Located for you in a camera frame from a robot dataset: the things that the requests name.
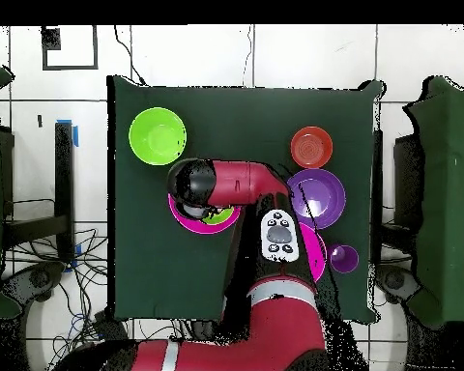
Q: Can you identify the dark green tablecloth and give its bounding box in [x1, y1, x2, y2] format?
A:
[106, 74, 384, 325]

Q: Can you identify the black cable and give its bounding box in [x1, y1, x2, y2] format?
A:
[113, 25, 147, 85]

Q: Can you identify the black floor box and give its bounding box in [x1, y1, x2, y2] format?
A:
[93, 310, 131, 343]

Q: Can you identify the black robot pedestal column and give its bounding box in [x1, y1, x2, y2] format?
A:
[190, 320, 223, 342]

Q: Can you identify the black square floor frame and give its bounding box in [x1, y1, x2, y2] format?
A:
[42, 25, 99, 71]

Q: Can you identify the grey pedestal foot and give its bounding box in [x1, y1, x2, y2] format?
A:
[0, 261, 67, 306]
[374, 265, 422, 306]

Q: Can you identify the large lime green bowl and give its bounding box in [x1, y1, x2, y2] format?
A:
[128, 106, 188, 167]

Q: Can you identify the black metal stand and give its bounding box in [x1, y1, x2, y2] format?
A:
[3, 122, 76, 264]

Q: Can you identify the purple plastic bowl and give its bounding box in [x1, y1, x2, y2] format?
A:
[286, 168, 347, 231]

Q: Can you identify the tangle of black cables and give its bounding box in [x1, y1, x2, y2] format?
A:
[3, 227, 190, 371]

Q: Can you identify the magenta plastic bowl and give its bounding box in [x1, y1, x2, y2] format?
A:
[298, 221, 328, 283]
[167, 192, 242, 236]

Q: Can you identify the blue tape strip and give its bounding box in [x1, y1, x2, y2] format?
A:
[56, 119, 79, 148]

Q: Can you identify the small lime green bowl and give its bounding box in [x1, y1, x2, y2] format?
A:
[200, 206, 236, 226]

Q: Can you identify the thin grey cable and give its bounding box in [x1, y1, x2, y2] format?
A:
[242, 25, 255, 88]

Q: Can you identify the red plastic bowl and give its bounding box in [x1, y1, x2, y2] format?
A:
[290, 126, 334, 170]

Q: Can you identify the purple plastic cup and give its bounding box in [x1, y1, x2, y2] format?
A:
[327, 243, 360, 274]

